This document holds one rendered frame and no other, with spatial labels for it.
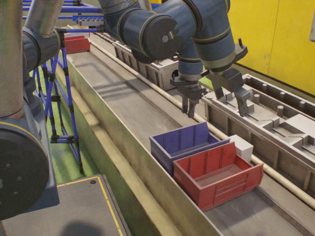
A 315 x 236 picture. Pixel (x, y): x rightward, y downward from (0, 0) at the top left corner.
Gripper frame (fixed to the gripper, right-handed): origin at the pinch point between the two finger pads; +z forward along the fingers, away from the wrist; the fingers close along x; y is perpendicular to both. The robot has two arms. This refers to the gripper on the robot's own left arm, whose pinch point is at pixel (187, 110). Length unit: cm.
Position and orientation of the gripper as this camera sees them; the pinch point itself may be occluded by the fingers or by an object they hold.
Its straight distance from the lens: 133.0
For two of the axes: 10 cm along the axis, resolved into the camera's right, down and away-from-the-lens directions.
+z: 0.0, 8.8, 4.8
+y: 8.9, -2.2, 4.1
